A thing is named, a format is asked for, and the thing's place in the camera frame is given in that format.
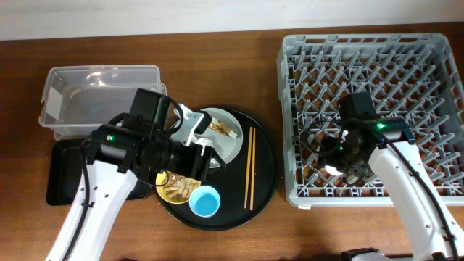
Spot gold foil snack wrapper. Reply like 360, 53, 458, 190
208, 118, 238, 138

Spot blue plastic cup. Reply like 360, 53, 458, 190
189, 186, 221, 218

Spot right wooden chopstick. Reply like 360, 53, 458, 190
249, 127, 256, 210

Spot round black serving tray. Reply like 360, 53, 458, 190
154, 107, 281, 231

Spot grey round plate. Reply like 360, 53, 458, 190
193, 108, 244, 164

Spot black rectangular tray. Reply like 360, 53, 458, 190
46, 138, 150, 206

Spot left wooden chopstick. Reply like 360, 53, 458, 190
244, 127, 253, 209

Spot pink plastic cup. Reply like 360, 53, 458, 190
323, 165, 344, 176

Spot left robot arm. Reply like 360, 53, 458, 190
47, 88, 226, 260

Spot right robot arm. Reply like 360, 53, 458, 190
317, 93, 463, 260

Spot wooden chopstick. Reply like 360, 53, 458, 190
244, 127, 253, 209
249, 127, 256, 210

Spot grey plastic dishwasher rack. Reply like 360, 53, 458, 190
276, 33, 463, 209

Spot clear plastic storage bin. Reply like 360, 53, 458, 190
38, 65, 167, 140

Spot yellow bowl with food scraps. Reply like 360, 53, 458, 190
155, 171, 201, 204

